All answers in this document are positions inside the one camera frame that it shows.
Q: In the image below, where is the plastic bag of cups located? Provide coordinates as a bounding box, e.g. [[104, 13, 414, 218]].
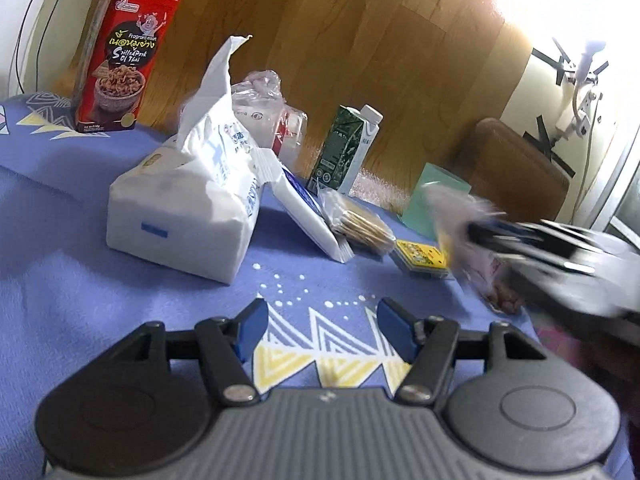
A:
[[230, 69, 309, 176]]

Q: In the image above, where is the cracker packet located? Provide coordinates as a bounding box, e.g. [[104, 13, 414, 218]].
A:
[[317, 187, 398, 261]]

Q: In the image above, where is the white wet wipes pack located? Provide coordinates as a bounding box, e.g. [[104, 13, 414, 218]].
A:
[[260, 150, 354, 264]]

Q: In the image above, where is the blue printed tablecloth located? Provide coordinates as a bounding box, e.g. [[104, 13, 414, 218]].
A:
[[0, 91, 640, 480]]

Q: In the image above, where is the clear plastic packet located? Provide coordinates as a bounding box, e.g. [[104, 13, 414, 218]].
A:
[[424, 182, 501, 275]]

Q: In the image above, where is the red snack box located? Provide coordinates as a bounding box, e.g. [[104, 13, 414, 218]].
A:
[[74, 0, 184, 134]]

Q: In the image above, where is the yellow card box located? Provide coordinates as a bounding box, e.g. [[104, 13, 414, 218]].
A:
[[389, 239, 454, 280]]

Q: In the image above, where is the white power strip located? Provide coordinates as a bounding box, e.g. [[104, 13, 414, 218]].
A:
[[552, 37, 608, 141]]

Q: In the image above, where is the green plastic cup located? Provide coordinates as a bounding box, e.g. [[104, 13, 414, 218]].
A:
[[400, 162, 473, 241]]

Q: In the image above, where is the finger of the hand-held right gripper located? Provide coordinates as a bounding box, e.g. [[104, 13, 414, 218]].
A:
[[475, 242, 598, 280], [464, 219, 568, 248]]

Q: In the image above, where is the white tissue pack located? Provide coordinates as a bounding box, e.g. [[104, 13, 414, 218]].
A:
[[106, 35, 278, 286]]

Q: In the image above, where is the black cable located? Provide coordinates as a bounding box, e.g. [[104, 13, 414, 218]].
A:
[[11, 0, 72, 97]]

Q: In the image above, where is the frosted glass sliding door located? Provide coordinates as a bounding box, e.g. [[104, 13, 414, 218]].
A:
[[575, 125, 640, 253]]

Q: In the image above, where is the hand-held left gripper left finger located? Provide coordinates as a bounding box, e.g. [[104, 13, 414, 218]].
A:
[[119, 298, 271, 408]]

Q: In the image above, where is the brown chair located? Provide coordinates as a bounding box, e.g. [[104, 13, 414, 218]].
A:
[[452, 117, 571, 226]]

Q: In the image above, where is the green milk carton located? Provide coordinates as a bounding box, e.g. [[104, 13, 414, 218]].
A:
[[307, 104, 384, 196]]

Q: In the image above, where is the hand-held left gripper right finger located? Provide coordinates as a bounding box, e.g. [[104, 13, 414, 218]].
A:
[[377, 297, 548, 407]]

